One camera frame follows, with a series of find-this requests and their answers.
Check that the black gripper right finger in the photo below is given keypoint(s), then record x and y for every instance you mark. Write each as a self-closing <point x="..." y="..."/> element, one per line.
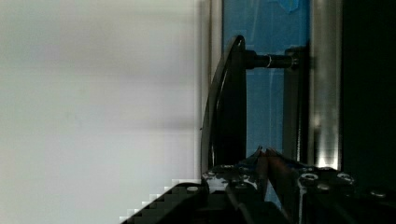
<point x="308" y="194"/>

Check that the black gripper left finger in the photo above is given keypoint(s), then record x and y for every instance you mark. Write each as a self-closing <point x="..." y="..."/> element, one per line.
<point x="246" y="172"/>

